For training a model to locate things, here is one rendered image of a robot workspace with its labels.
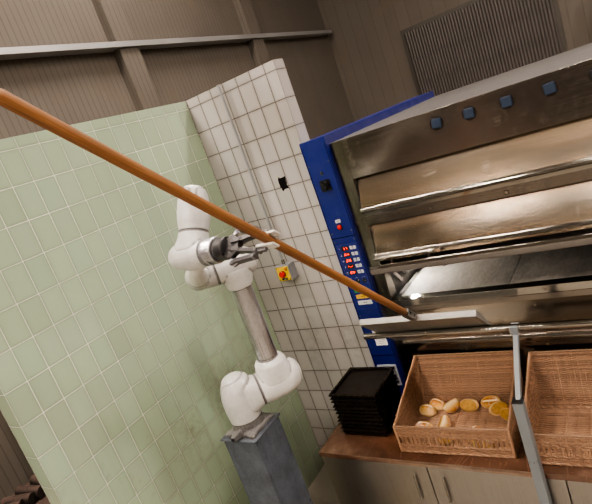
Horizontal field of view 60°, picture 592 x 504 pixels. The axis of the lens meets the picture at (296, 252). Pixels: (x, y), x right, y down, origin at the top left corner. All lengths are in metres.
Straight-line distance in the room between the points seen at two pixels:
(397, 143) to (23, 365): 1.93
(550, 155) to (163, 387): 2.12
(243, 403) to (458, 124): 1.60
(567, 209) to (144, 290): 2.02
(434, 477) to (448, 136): 1.61
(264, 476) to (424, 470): 0.77
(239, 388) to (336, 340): 0.96
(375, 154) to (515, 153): 0.65
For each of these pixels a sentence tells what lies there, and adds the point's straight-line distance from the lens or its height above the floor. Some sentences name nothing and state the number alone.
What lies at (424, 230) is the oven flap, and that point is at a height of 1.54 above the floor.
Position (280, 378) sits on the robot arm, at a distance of 2.46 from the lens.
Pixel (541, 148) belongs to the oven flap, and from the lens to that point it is 2.47.
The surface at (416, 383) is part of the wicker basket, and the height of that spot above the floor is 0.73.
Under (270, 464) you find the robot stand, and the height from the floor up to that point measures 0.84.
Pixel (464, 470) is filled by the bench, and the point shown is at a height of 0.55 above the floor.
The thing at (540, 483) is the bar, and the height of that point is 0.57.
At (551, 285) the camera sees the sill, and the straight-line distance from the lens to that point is 2.67.
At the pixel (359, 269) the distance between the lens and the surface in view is 2.87.
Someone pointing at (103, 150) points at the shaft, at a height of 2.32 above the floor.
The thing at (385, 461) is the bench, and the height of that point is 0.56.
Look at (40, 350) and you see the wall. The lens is 2.45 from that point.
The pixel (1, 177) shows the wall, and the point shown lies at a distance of 2.48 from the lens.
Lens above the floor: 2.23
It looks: 13 degrees down
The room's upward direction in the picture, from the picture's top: 20 degrees counter-clockwise
